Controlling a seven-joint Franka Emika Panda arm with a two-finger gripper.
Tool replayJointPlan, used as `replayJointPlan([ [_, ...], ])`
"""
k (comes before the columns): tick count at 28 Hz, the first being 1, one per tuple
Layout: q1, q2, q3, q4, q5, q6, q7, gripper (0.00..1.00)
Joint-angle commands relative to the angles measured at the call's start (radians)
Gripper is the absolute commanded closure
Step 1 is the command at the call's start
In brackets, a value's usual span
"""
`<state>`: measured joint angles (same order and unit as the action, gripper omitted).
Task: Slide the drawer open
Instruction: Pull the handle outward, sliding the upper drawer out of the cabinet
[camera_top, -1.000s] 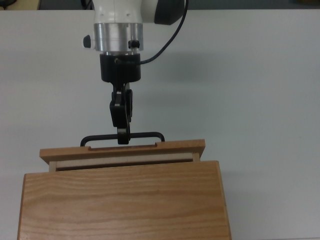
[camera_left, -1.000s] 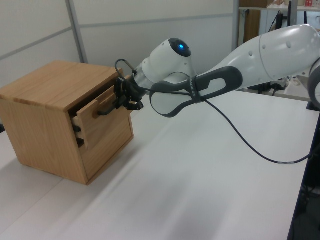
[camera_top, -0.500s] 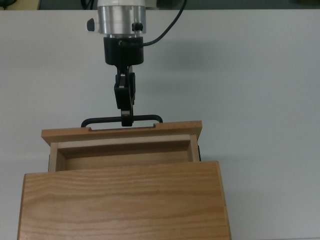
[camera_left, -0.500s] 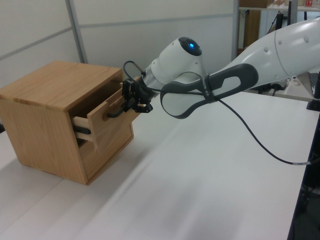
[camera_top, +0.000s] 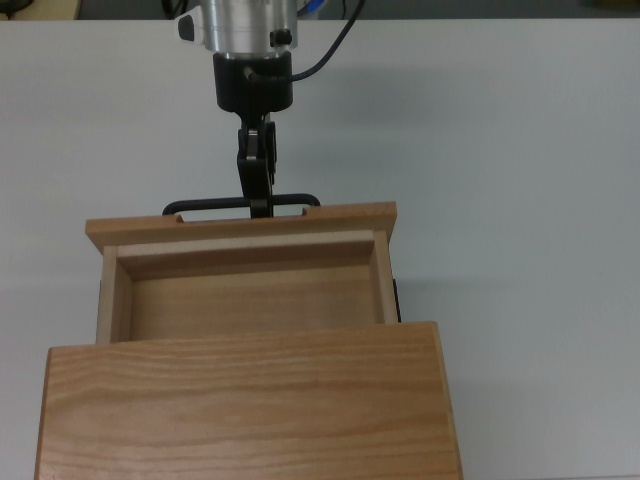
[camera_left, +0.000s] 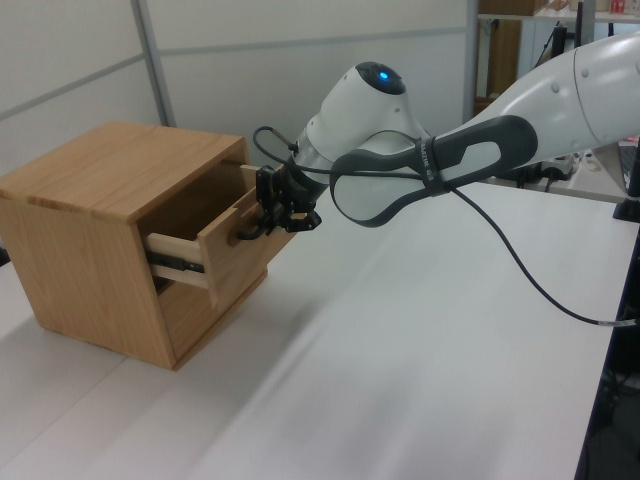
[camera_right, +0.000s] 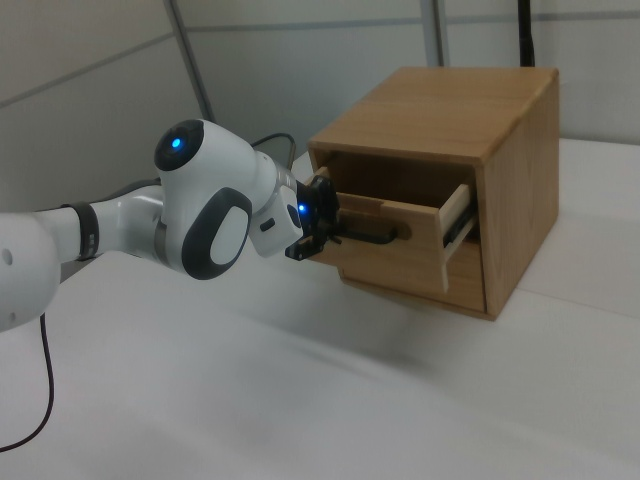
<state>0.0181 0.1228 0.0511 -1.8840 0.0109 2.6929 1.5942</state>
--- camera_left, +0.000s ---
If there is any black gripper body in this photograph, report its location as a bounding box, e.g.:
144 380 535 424
275 172 321 214

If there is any black metal drawer handle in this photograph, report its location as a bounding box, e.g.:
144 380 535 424
233 219 266 242

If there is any wooden drawer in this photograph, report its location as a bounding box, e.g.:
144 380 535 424
144 162 300 306

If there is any wooden cabinet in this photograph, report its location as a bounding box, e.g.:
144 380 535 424
0 119 271 372

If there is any white power strip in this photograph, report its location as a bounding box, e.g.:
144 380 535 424
547 154 604 181

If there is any cardboard box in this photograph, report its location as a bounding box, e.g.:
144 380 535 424
478 0 544 16

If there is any black tripod stand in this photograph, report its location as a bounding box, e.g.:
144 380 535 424
532 24 569 71

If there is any black metal drawer slide rail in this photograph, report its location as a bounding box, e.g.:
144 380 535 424
147 251 207 275

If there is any black cable strap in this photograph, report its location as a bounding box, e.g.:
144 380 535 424
416 137 454 199

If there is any grey partition post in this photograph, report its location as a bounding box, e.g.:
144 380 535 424
130 0 177 129
464 0 482 124

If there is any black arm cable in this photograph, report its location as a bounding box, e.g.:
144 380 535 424
252 124 640 329

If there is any black clamp post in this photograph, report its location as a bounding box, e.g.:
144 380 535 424
612 144 640 224

